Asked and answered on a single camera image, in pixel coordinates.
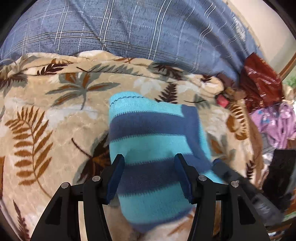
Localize small red box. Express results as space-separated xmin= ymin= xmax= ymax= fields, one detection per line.
xmin=215 ymin=94 xmax=230 ymax=108

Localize teal blue striped kids sweater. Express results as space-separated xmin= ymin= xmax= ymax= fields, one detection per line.
xmin=109 ymin=92 xmax=221 ymax=233

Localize purple floral garment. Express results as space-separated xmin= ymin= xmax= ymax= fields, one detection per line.
xmin=250 ymin=101 xmax=295 ymax=149

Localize dark red plastic bag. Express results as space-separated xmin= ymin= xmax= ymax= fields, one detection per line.
xmin=239 ymin=53 xmax=283 ymax=113

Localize beige leaf pattern blanket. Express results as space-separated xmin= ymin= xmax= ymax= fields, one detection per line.
xmin=1 ymin=51 xmax=253 ymax=240

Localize blue plaid pillow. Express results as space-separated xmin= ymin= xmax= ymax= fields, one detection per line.
xmin=1 ymin=1 xmax=261 ymax=80

